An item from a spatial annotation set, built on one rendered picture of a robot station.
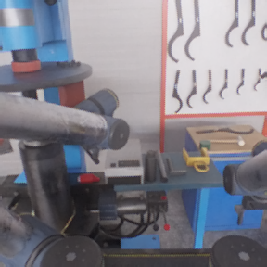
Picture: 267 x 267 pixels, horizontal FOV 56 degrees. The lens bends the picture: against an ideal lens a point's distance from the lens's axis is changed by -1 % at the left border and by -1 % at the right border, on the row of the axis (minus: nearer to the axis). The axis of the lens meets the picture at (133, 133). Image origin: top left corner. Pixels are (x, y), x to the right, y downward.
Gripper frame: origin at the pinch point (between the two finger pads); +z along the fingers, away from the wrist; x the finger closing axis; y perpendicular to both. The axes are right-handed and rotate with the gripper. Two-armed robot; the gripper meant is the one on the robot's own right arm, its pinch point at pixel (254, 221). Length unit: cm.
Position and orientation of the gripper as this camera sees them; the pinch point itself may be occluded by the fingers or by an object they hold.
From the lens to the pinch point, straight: 132.7
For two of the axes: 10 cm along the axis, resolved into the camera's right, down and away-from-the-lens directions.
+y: -0.2, 4.0, -9.1
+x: 10.0, -0.1, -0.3
